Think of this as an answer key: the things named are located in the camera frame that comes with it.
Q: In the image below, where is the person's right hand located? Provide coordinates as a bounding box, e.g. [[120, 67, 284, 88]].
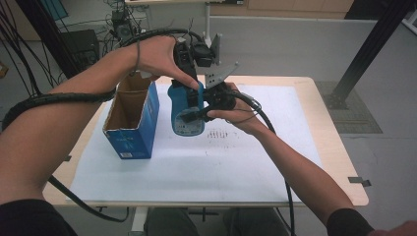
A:
[[207, 83, 264, 136]]

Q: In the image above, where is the person's black sleeve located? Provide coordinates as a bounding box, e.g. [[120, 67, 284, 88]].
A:
[[0, 200, 79, 236], [326, 207, 375, 236]]

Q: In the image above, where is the white table mat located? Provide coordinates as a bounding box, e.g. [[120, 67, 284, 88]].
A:
[[67, 83, 324, 204]]

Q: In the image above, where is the black sleeved gripper cable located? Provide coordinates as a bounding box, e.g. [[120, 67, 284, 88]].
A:
[[1, 28, 206, 224], [225, 90, 296, 236]]

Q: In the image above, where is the person's black left sleeve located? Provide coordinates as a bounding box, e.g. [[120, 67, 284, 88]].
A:
[[0, 200, 79, 236]]

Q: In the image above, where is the black sleeved left gripper cable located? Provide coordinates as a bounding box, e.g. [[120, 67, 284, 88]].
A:
[[1, 28, 206, 224]]

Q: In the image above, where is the person's left leg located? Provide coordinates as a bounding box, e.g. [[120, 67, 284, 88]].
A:
[[144, 206, 202, 236]]

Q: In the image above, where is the teal panel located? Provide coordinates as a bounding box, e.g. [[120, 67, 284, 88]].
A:
[[40, 0, 69, 22]]

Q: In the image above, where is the person's left hand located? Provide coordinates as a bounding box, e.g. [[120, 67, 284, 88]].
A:
[[136, 34, 201, 91]]

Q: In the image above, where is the blue cardboard box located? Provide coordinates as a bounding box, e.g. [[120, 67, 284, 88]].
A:
[[102, 73, 160, 160]]

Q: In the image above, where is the wooden cabinet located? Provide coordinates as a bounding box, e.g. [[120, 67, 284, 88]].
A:
[[209, 0, 355, 20]]

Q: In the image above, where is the white desk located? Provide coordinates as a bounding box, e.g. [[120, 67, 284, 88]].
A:
[[124, 0, 244, 50]]

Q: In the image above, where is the black computer tower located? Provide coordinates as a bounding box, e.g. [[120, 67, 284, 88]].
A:
[[111, 9, 139, 42]]

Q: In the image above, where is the person's leg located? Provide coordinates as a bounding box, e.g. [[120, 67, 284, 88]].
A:
[[222, 206, 290, 236], [144, 206, 202, 236]]

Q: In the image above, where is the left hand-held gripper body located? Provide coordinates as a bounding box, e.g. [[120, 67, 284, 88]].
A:
[[173, 32, 222, 85]]

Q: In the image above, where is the black wrist band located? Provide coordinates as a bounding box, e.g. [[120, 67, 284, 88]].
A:
[[135, 38, 142, 75]]

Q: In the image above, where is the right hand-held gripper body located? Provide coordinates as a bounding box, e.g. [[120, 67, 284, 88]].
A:
[[203, 62, 240, 112]]

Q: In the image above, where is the person's black right sleeve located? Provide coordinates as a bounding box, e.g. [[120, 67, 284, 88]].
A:
[[326, 207, 375, 236]]

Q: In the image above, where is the grey floor mat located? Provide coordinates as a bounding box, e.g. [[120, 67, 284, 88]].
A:
[[316, 81, 383, 135]]

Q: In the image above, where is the black sleeved right gripper cable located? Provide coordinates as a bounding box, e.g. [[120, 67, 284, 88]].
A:
[[225, 90, 296, 236]]

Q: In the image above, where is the person's right leg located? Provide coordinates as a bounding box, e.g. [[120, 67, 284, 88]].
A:
[[222, 206, 290, 236]]

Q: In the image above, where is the black metal frame post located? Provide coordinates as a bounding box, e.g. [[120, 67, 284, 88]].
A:
[[14, 0, 83, 80], [324, 0, 417, 110]]

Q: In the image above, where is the blue bottle with white cap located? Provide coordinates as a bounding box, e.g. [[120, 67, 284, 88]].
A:
[[167, 81, 207, 138]]

